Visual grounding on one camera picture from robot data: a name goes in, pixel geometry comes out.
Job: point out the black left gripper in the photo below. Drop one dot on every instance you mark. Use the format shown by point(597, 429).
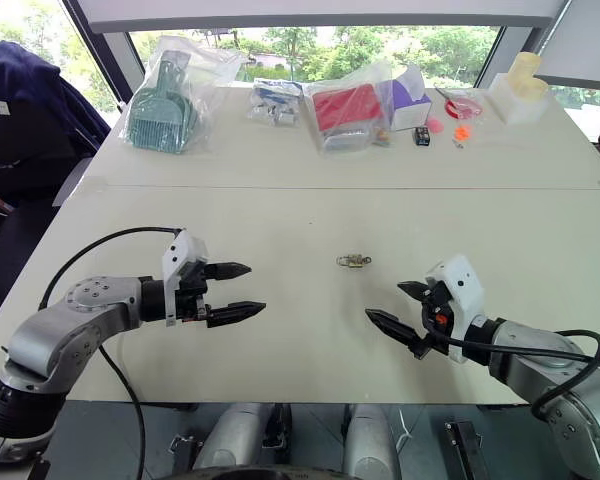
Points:
point(192, 292)

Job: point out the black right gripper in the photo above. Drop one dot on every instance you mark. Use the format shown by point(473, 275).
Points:
point(436, 312)

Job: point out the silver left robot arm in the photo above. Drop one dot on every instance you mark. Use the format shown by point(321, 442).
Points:
point(65, 330)

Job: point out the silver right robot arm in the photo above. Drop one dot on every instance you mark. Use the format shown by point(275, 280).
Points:
point(545, 360)

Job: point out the small brass padlock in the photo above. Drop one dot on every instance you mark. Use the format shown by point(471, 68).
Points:
point(356, 262)

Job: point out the silver rounded robot leg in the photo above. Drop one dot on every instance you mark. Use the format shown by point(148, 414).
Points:
point(370, 440)
point(235, 435)

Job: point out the small metal screw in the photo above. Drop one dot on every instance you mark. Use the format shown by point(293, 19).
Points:
point(458, 144)

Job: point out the small brown trinket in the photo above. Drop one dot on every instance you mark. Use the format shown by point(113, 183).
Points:
point(381, 137)

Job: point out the small black box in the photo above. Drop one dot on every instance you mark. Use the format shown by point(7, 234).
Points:
point(422, 136)

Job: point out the clear bag around red case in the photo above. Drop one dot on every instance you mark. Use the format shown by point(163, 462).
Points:
point(347, 142)

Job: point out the small orange object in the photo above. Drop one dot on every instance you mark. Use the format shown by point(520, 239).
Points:
point(463, 133)

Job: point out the small pink object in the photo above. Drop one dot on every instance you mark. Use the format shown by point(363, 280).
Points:
point(434, 124)

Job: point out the teal plastic scoop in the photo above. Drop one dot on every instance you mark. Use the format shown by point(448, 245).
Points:
point(157, 115)

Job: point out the bag of blue-white packets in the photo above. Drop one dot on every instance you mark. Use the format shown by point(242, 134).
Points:
point(275, 102)

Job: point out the purple and white tissue box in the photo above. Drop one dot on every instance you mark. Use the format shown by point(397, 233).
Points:
point(410, 107)

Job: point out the red flat case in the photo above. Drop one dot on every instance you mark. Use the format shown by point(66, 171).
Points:
point(347, 106)

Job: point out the clear bag around scoop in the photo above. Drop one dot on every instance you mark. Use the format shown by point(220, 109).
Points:
point(215, 70)

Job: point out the white plastic block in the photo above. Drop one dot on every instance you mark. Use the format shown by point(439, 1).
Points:
point(515, 107)

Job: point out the cream plastic cup shape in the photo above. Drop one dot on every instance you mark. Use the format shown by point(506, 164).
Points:
point(527, 77)

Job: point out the dark blue jacket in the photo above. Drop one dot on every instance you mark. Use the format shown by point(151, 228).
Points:
point(25, 115)

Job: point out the grey window blind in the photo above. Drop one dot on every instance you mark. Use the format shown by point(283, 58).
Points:
point(320, 12)
point(582, 40)

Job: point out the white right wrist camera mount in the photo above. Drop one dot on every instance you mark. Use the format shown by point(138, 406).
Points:
point(462, 295)

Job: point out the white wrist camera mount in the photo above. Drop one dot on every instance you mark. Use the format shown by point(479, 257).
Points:
point(462, 295)
point(182, 250)

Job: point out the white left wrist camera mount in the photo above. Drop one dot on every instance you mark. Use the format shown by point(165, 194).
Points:
point(182, 250)

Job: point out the black metal bracket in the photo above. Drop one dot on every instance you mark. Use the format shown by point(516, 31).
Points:
point(185, 450)
point(465, 450)

